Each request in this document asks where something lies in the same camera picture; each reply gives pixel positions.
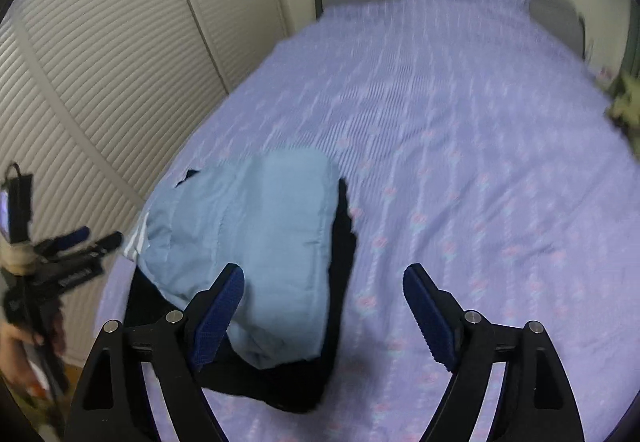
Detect black folded clothes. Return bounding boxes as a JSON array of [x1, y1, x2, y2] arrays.
[[125, 168, 359, 416]]

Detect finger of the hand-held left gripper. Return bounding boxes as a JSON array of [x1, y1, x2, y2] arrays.
[[49, 227, 93, 254], [84, 231, 124, 257]]

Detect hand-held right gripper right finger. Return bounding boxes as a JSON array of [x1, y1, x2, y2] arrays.
[[402, 263, 586, 442]]

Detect green fleece jacket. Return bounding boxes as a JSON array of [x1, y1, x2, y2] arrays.
[[604, 71, 640, 129]]

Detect light blue padded pants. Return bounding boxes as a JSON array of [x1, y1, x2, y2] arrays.
[[124, 149, 346, 371]]

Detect white louvered wardrobe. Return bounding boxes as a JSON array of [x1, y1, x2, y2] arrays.
[[0, 0, 292, 367]]

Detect person's left hand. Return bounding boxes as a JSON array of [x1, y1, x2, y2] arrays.
[[0, 311, 67, 390]]

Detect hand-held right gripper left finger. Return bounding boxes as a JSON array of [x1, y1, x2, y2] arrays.
[[64, 263, 246, 442]]

